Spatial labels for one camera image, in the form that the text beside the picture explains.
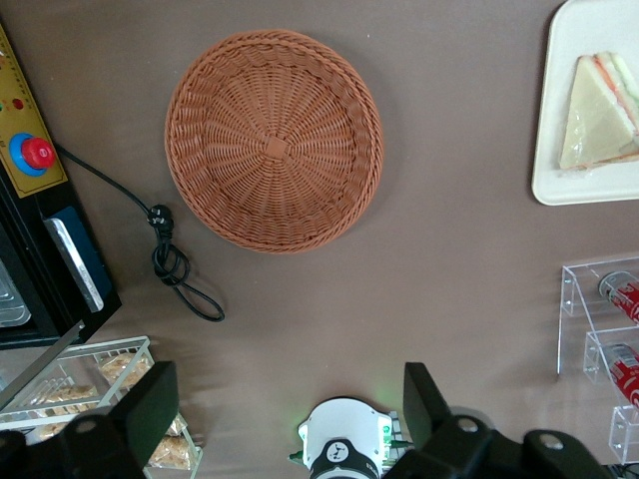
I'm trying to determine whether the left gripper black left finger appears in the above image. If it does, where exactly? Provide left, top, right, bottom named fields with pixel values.
left=0, top=361, right=180, bottom=479

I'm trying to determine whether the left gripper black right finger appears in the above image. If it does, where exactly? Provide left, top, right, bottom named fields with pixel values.
left=383, top=362, right=615, bottom=479

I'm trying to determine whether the triangle sandwich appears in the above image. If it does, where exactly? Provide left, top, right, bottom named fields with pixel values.
left=552, top=51, right=639, bottom=174

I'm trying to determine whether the cream plastic tray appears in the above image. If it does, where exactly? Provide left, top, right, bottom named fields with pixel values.
left=531, top=0, right=639, bottom=207

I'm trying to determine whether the round brown wicker basket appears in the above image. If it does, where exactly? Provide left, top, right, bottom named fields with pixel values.
left=164, top=29, right=385, bottom=254

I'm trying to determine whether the clear bag of crackers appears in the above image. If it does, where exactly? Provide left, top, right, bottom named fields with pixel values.
left=27, top=421, right=71, bottom=443
left=97, top=351, right=154, bottom=391
left=27, top=383, right=99, bottom=416
left=147, top=413, right=194, bottom=470

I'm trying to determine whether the grey aluminium bar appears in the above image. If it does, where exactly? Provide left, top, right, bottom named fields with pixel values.
left=0, top=321, right=87, bottom=408

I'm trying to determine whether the clear acrylic bottle rack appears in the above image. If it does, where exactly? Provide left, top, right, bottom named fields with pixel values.
left=556, top=254, right=639, bottom=466

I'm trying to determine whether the red cola bottle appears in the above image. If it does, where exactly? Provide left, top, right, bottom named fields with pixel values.
left=597, top=270, right=639, bottom=328
left=602, top=342, right=639, bottom=411

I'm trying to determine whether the yellow emergency stop control box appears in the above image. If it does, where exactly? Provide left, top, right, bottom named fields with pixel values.
left=0, top=22, right=123, bottom=350

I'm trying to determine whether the white wire rack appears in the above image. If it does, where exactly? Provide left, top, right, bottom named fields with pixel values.
left=0, top=335, right=205, bottom=479

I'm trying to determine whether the black power cable with plug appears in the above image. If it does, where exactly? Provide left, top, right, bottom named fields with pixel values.
left=52, top=143, right=226, bottom=322

